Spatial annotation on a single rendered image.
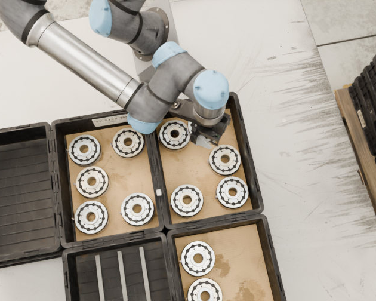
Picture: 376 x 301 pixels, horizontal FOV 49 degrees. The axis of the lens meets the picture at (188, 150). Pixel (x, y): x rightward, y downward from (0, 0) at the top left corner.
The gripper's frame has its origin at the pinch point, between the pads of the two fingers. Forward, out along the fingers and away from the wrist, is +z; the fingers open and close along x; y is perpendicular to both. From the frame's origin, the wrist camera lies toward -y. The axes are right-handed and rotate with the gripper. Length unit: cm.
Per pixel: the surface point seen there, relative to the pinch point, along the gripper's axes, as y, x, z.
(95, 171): -25.1, -22.2, 13.8
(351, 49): 40, 121, 104
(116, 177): -19.2, -20.6, 17.0
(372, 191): 77, 42, 88
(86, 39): -62, 24, 31
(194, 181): 3.9, -9.6, 17.4
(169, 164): -6.2, -8.5, 17.4
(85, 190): -24.8, -29.1, 13.9
